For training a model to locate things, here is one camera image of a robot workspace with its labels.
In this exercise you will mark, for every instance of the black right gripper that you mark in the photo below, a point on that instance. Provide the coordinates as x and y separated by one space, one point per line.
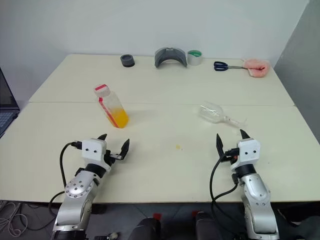
231 158

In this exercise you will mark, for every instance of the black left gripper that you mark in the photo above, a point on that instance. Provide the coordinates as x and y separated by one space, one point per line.
109 157

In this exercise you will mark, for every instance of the clear bottle with orange juice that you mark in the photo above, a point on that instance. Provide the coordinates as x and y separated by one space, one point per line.
115 110

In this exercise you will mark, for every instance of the white and red bottle cap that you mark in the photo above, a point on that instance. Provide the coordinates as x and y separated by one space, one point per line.
101 90

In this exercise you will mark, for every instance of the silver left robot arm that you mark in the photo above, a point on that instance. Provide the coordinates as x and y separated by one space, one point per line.
77 187

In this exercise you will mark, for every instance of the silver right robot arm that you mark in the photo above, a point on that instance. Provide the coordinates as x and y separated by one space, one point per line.
257 200

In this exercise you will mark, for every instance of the clear wine glass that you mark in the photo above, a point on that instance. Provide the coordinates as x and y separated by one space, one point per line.
211 112

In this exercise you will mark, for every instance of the pink fluffy cloth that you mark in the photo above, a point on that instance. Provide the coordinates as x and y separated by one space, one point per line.
257 68

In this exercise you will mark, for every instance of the silver tape roll green core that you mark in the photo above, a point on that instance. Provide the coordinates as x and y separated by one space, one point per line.
195 58

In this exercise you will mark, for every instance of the grey curved headset visor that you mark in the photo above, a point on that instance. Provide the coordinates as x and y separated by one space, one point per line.
160 58

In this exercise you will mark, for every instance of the dark laptop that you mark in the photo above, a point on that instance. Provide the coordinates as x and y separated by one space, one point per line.
6 105

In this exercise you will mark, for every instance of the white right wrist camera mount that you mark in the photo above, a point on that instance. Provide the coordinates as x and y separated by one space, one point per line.
248 152

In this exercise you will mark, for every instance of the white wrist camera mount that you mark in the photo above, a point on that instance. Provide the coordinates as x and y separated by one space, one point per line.
92 150
248 152

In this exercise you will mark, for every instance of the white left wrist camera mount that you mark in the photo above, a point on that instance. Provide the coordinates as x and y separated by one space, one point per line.
92 150

